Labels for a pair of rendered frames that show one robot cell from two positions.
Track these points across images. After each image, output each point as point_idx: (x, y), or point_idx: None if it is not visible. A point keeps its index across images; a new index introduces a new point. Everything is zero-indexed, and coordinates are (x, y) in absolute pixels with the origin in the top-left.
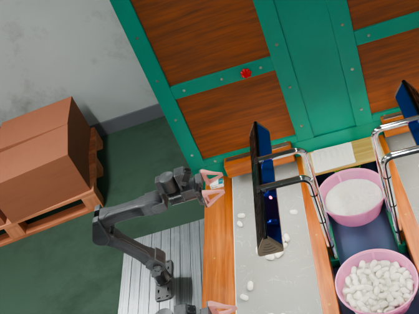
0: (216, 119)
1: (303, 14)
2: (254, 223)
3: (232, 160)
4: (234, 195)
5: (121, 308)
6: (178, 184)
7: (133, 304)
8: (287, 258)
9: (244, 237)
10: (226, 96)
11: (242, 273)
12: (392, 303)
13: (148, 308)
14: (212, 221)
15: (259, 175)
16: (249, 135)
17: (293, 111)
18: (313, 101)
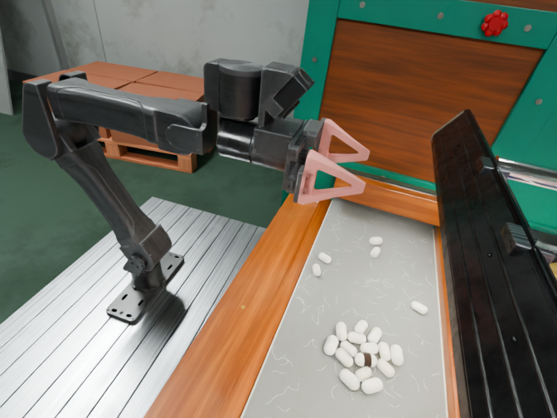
0: (371, 97)
1: None
2: (340, 284)
3: (353, 174)
4: (326, 222)
5: (54, 286)
6: (262, 101)
7: (73, 293)
8: (385, 407)
9: (314, 298)
10: (417, 62)
11: (276, 378)
12: None
13: (84, 317)
14: (276, 239)
15: (509, 196)
16: (437, 132)
17: (501, 152)
18: (544, 153)
